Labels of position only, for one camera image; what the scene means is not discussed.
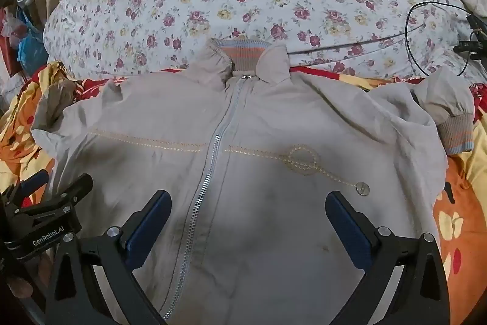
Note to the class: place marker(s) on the beige zip jacket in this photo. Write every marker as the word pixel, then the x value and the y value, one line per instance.
pixel 266 119

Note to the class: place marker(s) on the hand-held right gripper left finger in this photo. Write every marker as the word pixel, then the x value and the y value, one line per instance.
pixel 150 229

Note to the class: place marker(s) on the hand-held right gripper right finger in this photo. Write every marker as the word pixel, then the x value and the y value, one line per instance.
pixel 350 229

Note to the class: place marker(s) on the blue plastic bag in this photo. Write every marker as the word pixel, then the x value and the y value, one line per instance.
pixel 32 47

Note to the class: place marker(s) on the black clip device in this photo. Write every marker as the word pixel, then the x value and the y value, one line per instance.
pixel 470 45

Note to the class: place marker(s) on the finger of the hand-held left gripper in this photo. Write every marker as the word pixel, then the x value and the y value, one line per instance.
pixel 74 188
pixel 36 182

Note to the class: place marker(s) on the red yellow floral bedsheet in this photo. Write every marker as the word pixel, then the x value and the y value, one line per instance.
pixel 456 226

